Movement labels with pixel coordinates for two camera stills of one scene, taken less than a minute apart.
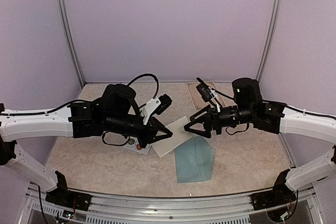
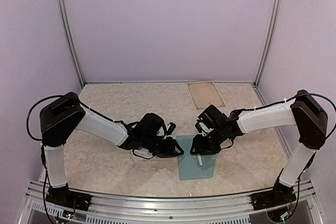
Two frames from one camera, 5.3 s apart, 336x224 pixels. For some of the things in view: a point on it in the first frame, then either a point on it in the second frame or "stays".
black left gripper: [154, 126] → [169, 150]
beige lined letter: [180, 135] → [200, 159]
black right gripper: [211, 122] → [200, 148]
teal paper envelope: [194, 160] stays
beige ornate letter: [199, 103] stays
